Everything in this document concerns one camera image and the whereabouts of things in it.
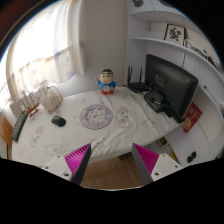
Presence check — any black computer mouse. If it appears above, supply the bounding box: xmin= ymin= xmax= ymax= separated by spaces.
xmin=51 ymin=116 xmax=66 ymax=127

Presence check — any black wifi router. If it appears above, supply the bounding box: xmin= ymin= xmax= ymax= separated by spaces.
xmin=127 ymin=67 xmax=149 ymax=93

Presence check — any white patterned tablecloth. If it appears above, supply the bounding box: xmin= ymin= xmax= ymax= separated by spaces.
xmin=12 ymin=87 xmax=178 ymax=167

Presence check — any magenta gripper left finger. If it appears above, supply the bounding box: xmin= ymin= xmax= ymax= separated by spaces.
xmin=42 ymin=144 xmax=91 ymax=185

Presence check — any white sheer curtain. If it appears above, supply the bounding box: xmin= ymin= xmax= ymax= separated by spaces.
xmin=6 ymin=0 xmax=85 ymax=100

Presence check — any cartoon boy figurine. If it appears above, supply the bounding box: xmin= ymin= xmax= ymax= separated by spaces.
xmin=96 ymin=69 xmax=116 ymax=95

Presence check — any red booklet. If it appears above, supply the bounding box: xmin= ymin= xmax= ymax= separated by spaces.
xmin=182 ymin=103 xmax=202 ymax=133

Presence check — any wooden model ship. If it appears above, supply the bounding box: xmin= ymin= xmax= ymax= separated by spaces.
xmin=21 ymin=92 xmax=39 ymax=117

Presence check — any black keyboard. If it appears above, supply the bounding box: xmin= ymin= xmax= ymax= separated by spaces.
xmin=11 ymin=111 xmax=27 ymax=141

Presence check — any framed calligraphy picture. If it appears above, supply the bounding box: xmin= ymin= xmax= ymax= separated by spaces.
xmin=164 ymin=24 xmax=185 ymax=46

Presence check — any round purple mouse pad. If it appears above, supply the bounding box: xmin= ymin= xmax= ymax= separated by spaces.
xmin=79 ymin=104 xmax=113 ymax=130

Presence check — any white wall shelf unit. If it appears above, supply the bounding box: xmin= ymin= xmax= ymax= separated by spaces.
xmin=127 ymin=0 xmax=224 ymax=166

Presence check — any black box under monitor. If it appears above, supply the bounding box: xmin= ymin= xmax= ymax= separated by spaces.
xmin=144 ymin=91 xmax=164 ymax=113

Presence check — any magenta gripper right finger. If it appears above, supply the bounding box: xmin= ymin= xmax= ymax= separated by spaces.
xmin=132 ymin=144 xmax=182 ymax=185

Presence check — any black computer monitor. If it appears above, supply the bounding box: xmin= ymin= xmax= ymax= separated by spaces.
xmin=145 ymin=54 xmax=198 ymax=123

